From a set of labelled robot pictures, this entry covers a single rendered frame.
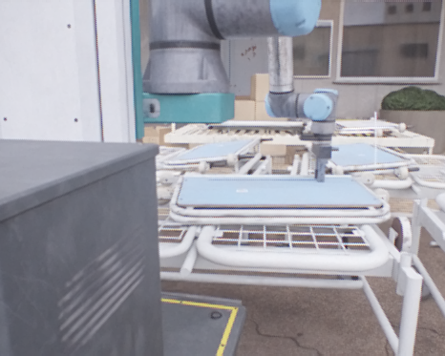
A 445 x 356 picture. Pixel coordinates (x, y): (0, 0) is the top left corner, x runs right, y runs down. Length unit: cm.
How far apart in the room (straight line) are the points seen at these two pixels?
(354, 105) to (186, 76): 672
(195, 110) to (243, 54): 646
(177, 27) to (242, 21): 13
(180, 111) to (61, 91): 22
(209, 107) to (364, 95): 674
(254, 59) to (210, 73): 642
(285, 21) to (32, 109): 49
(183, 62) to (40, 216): 50
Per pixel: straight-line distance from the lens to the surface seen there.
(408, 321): 119
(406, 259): 120
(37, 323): 40
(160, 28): 83
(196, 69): 79
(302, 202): 135
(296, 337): 164
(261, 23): 77
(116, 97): 74
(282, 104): 145
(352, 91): 741
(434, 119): 637
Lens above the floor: 92
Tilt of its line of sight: 13 degrees down
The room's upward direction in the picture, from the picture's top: straight up
